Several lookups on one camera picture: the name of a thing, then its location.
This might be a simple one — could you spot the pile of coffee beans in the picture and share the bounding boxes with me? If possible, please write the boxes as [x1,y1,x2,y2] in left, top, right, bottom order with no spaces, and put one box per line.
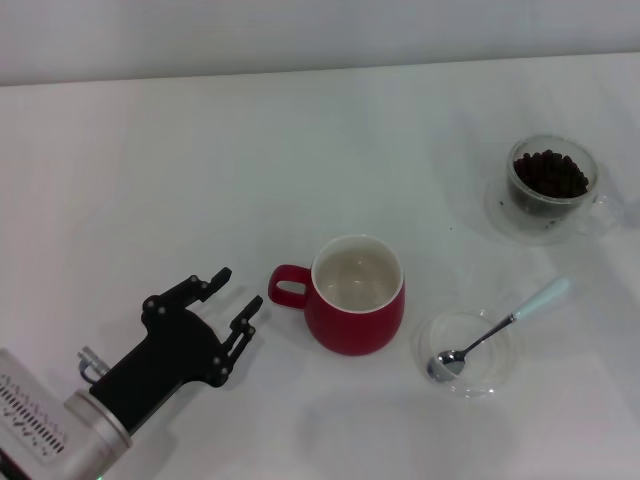
[510,148,590,216]

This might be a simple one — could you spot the clear glass saucer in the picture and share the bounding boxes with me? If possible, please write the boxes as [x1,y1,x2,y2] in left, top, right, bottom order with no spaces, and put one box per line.
[487,169,609,246]

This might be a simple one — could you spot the small metal connector plug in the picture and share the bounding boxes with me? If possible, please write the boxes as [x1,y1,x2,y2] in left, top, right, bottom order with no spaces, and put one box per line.
[77,346,109,385]

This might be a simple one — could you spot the small clear glass dish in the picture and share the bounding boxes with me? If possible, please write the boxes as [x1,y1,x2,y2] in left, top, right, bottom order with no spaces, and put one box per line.
[410,307,526,400]

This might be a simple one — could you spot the red ceramic mug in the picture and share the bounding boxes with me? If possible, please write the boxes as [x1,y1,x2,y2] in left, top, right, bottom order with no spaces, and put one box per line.
[267,233,407,357]

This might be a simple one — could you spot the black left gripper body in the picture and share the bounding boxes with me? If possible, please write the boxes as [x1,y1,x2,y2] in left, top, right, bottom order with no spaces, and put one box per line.
[88,305,235,434]

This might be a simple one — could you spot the metal spoon with blue handle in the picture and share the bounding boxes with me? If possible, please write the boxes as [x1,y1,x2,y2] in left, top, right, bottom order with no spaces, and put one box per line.
[426,277,573,384]

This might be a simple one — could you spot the clear glass cup with handle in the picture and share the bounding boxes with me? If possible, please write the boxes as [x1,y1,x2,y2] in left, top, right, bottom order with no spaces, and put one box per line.
[507,133,624,236]

